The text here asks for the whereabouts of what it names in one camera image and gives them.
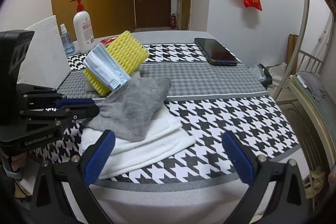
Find black smartphone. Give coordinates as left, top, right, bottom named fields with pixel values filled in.
left=194, top=38, right=238, bottom=67

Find red snack packet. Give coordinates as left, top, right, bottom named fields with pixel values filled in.
left=100, top=38, right=116, bottom=45

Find grey towel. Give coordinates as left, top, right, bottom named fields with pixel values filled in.
left=83, top=77, right=171, bottom=142

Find metal bunk bed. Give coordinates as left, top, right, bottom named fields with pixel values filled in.
left=273, top=0, right=335, bottom=176

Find red fire extinguisher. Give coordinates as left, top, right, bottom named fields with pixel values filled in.
left=170, top=13, right=177, bottom=30

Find small clear spray bottle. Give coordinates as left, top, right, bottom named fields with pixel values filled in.
left=60, top=23, right=76, bottom=56

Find grey folded clothes on bed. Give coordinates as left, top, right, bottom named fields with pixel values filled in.
left=296, top=72, right=327, bottom=102

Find white red pump bottle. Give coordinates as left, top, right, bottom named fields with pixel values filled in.
left=71, top=0, right=95, bottom=53

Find blue face mask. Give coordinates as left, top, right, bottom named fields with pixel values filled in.
left=84, top=44, right=131, bottom=90

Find wooden boards against wall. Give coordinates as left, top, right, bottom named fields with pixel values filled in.
left=286, top=34, right=298, bottom=75

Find white styrofoam box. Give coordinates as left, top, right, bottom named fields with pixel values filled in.
left=18, top=15, right=71, bottom=89

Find teal storage basket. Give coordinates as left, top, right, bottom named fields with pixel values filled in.
left=248, top=64, right=273, bottom=89

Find white towel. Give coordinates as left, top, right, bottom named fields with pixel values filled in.
left=79, top=101, right=197, bottom=180

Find yellow foam net sleeve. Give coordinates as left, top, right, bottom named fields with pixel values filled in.
left=84, top=31, right=149, bottom=96

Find person's left hand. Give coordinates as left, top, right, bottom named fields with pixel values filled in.
left=1, top=150, right=27, bottom=180

